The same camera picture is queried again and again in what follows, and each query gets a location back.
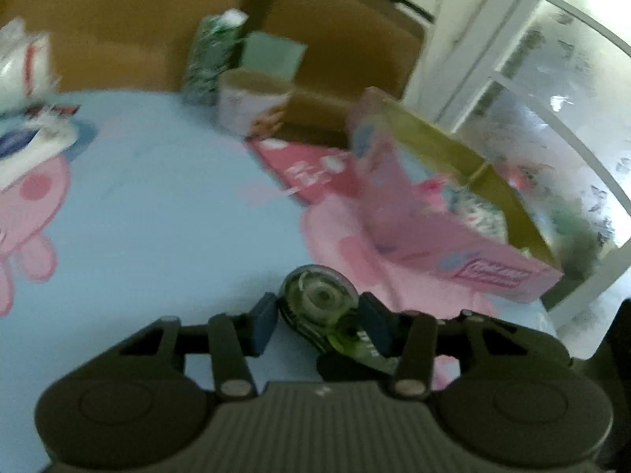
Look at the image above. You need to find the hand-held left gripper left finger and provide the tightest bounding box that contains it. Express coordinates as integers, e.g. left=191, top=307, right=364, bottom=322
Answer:
left=116, top=293, right=278, bottom=401

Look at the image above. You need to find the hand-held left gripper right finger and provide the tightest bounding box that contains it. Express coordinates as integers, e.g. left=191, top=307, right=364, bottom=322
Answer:
left=359, top=293, right=568, bottom=400

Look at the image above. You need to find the green correction tape dispenser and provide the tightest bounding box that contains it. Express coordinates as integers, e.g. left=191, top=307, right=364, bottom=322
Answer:
left=277, top=264, right=411, bottom=376

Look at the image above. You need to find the pink cardboard box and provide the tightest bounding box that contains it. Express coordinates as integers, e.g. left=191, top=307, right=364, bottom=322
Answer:
left=346, top=87, right=564, bottom=305

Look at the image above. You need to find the green patterned white packet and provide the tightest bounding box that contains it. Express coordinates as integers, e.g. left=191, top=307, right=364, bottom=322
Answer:
left=442, top=191, right=510, bottom=246

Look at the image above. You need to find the blue pink printed blanket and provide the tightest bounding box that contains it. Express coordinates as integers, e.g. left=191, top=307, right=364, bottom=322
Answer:
left=0, top=89, right=558, bottom=473

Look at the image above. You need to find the pink printed card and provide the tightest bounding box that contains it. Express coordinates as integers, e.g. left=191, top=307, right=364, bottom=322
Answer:
left=245, top=137, right=366, bottom=206

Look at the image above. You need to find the white paper cup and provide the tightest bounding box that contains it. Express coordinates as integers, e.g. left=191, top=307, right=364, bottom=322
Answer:
left=216, top=69, right=295, bottom=137

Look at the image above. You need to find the white framed frosted window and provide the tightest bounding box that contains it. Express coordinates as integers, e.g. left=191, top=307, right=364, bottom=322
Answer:
left=404, top=0, right=631, bottom=360

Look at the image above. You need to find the pale green card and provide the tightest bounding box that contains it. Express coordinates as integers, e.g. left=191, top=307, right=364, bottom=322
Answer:
left=241, top=31, right=308, bottom=84

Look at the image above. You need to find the brown cardboard box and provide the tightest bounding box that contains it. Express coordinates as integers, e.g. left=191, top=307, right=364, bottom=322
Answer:
left=245, top=0, right=426, bottom=151

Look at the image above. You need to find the white printed plastic bag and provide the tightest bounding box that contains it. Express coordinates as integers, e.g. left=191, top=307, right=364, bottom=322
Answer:
left=0, top=103, right=97, bottom=190

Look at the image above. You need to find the white red plastic bag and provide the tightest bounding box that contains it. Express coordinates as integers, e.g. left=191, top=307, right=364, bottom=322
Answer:
left=0, top=16, right=57, bottom=112

